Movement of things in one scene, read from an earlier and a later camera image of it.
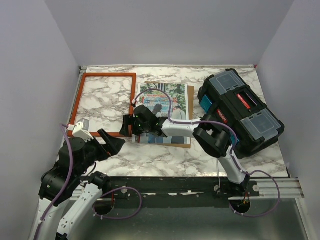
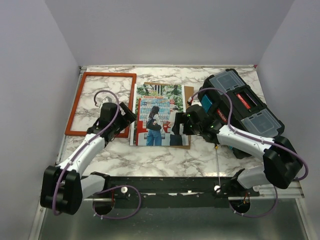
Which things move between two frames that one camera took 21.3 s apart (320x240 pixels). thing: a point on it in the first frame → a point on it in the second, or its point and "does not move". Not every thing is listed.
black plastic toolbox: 224,96 does not move
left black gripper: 113,145 → 128,118
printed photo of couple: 158,102 does not move
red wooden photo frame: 74,114 does not move
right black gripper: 129,120 → 181,118
